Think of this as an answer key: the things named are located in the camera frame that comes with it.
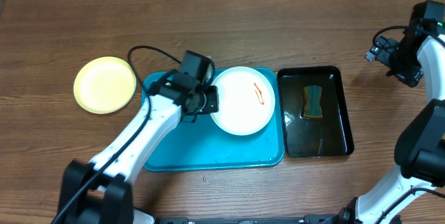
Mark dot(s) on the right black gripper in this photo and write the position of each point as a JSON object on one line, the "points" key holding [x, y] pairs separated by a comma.
{"points": [[412, 76]]}

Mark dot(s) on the black water tray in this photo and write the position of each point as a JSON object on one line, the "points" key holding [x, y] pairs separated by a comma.
{"points": [[327, 137]]}

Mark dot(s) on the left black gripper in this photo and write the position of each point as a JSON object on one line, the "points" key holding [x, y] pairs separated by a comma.
{"points": [[211, 106]]}

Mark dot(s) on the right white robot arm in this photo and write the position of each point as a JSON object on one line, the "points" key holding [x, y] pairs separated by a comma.
{"points": [[419, 151]]}

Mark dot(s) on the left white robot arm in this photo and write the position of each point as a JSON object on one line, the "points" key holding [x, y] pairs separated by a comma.
{"points": [[101, 191]]}

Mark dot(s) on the green yellow sponge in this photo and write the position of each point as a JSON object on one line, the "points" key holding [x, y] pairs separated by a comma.
{"points": [[311, 108]]}

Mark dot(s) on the yellow plate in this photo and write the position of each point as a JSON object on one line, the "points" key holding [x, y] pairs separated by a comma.
{"points": [[104, 85]]}

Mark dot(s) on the white plate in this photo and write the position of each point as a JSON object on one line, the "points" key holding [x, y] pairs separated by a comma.
{"points": [[246, 101]]}

